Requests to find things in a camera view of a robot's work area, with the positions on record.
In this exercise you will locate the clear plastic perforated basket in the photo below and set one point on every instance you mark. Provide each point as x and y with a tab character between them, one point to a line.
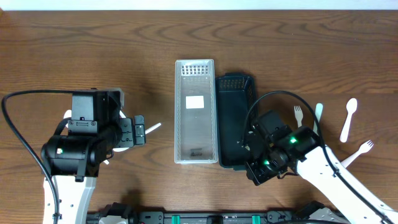
195	122

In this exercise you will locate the white plastic fork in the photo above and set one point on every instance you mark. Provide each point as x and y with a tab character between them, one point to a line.
318	114
364	148
298	115

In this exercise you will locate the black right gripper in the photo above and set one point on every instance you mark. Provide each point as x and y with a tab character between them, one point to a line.
257	172

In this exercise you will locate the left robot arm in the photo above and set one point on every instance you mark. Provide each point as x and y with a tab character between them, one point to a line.
80	143

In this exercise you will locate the black plastic perforated basket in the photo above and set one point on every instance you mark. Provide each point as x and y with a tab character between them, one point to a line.
235	94

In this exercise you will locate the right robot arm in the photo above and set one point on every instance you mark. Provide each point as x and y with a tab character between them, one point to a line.
320	167

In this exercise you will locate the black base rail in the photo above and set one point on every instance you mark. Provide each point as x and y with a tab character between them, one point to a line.
313	212

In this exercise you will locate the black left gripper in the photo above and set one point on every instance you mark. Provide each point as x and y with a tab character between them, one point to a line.
126	132

